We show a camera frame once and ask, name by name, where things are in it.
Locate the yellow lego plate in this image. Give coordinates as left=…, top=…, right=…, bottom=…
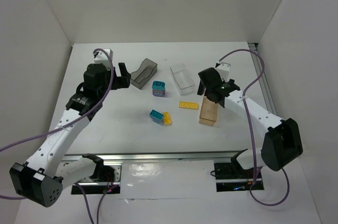
left=179, top=101, right=199, bottom=110

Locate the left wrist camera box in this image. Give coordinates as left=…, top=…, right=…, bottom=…
left=93, top=49, right=113, bottom=70

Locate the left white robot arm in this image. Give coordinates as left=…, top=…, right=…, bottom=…
left=10, top=62, right=131, bottom=208

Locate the amber plastic container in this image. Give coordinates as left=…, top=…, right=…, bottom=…
left=199, top=96, right=218, bottom=126

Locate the clear plastic container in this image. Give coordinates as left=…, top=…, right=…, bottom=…
left=170, top=63, right=195, bottom=96

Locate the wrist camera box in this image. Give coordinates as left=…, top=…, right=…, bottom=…
left=93, top=49, right=113, bottom=70
left=215, top=61, right=231, bottom=82

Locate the yellow lego brick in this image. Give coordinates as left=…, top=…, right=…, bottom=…
left=163, top=112, right=172, bottom=126

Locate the aluminium side rail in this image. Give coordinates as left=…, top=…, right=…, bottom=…
left=251, top=55, right=277, bottom=115

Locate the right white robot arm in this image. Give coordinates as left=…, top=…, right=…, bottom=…
left=198, top=68, right=303, bottom=171

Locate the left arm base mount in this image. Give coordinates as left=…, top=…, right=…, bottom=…
left=78, top=162, right=122, bottom=195

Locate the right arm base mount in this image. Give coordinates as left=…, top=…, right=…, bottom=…
left=210, top=163, right=254, bottom=192

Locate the smoky grey plastic container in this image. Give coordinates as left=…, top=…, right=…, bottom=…
left=130, top=58, right=157, bottom=89

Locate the purple lego brick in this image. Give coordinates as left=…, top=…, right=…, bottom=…
left=152, top=90, right=165, bottom=97

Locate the aluminium front rail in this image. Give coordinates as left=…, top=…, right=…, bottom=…
left=42, top=150, right=249, bottom=163

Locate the teal arch lego brick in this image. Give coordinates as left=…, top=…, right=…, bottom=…
left=152, top=81, right=165, bottom=91

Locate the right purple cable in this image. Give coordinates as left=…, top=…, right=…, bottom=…
left=215, top=49, right=290, bottom=207

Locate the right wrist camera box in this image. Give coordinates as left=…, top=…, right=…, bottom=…
left=215, top=61, right=231, bottom=82

